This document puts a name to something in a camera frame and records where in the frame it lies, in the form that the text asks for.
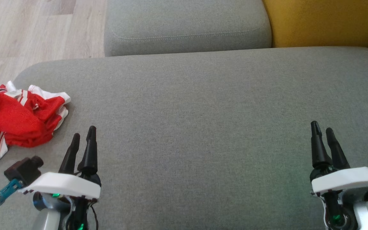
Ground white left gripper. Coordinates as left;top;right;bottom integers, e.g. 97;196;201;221
18;126;102;201

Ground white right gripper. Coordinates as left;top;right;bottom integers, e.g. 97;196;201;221
310;121;368;194

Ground red basketball jersey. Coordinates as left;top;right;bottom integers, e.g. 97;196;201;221
0;81;56;167

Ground grey sofa seat cushion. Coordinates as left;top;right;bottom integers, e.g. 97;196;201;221
0;46;368;230

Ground large yellow sofa cushion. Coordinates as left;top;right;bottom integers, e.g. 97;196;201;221
262;0;368;49

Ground grey sofa back cushion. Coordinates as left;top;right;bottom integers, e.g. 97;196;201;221
104;0;272;57

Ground blue-plug left camera cable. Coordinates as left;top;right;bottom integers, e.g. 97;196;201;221
0;179;24;230

